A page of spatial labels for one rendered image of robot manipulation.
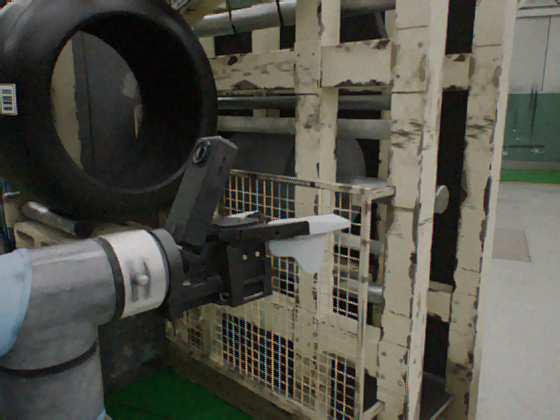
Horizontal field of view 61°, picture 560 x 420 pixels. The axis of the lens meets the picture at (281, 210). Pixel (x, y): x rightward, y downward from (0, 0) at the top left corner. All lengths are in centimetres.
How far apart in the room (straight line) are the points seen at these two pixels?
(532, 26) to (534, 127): 180
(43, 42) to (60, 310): 83
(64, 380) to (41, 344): 4
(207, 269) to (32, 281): 16
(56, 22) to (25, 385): 88
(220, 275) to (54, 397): 18
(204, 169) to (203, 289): 12
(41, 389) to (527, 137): 997
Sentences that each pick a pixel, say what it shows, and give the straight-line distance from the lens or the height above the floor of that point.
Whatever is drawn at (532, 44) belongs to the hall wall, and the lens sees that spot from 1029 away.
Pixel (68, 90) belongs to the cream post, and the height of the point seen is 124.
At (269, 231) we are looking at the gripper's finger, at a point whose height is 107.
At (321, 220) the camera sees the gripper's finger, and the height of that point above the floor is 108.
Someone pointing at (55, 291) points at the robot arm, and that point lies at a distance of 41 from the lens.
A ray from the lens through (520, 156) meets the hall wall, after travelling 1021.
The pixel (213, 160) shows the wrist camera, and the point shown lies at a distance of 47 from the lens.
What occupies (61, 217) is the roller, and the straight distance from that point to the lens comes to 133.
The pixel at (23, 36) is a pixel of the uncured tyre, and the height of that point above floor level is 133.
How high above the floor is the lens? 119
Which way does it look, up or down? 12 degrees down
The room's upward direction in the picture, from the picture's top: straight up
